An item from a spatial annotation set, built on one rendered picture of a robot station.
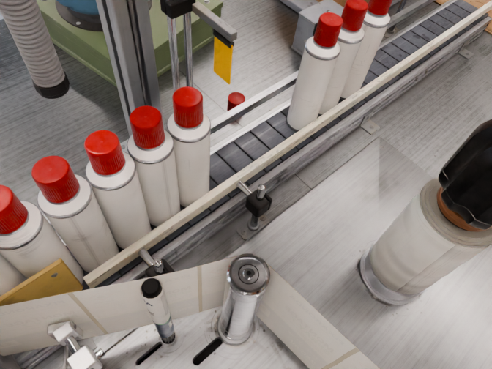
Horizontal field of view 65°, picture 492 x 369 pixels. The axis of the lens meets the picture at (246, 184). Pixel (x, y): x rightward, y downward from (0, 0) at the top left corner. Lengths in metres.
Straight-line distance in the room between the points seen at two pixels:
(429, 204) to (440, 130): 0.46
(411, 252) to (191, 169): 0.28
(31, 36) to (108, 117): 0.38
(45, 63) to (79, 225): 0.16
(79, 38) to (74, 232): 0.49
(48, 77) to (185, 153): 0.16
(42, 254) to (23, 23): 0.22
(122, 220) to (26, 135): 0.36
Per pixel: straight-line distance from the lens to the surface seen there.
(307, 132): 0.65
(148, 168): 0.45
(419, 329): 0.59
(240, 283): 0.34
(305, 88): 0.63
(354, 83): 0.75
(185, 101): 0.43
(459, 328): 0.62
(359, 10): 0.62
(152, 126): 0.41
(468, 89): 1.02
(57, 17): 0.90
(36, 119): 0.81
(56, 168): 0.39
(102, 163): 0.40
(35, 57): 0.44
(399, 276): 0.51
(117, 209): 0.46
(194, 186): 0.53
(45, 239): 0.44
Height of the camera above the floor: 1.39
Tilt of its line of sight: 56 degrees down
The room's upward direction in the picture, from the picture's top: 9 degrees clockwise
